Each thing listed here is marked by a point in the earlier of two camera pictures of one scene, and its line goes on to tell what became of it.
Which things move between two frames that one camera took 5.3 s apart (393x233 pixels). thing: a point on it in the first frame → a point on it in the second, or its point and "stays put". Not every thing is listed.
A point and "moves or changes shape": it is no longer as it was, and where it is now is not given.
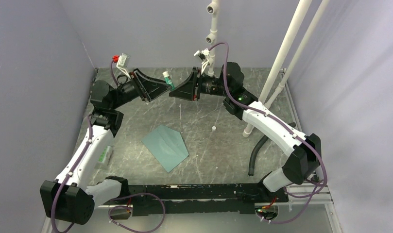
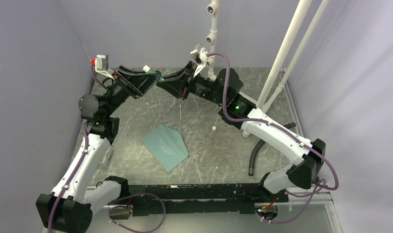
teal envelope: [168, 145] stays put
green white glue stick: [168, 80] moves or changes shape
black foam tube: [263, 140] stays put
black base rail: [183, 199] stays put
